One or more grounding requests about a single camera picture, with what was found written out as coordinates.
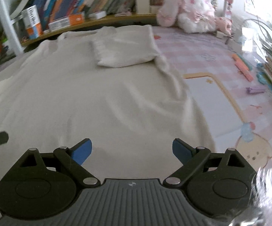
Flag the orange highlighter pen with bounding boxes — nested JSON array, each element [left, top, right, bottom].
[[232, 54, 248, 70]]

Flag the pink highlighter pen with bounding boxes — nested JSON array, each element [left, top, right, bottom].
[[235, 61, 254, 82]]

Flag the wooden shelf board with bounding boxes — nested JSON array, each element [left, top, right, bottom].
[[21, 14, 156, 47]]

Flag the upright usmile toothpaste box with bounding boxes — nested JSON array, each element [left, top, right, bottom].
[[21, 5, 43, 39]]

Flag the pink white plush bunny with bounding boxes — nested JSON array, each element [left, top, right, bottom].
[[156, 0, 232, 36]]

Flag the white eraser block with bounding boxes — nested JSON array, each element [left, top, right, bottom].
[[89, 11, 106, 21]]

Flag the pink checkered desk mat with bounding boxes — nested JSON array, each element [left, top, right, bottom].
[[153, 27, 272, 169]]

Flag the lying usmile toothpaste box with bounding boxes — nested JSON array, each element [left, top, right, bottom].
[[48, 12, 85, 32]]

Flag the cream square container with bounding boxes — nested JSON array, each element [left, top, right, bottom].
[[135, 0, 150, 14]]

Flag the white t-shirt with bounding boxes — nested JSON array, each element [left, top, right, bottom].
[[0, 24, 217, 219]]

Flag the green highlighter pen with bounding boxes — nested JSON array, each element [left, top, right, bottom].
[[237, 54, 253, 71]]

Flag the white shelf frame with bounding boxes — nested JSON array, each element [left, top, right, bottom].
[[0, 0, 40, 55]]

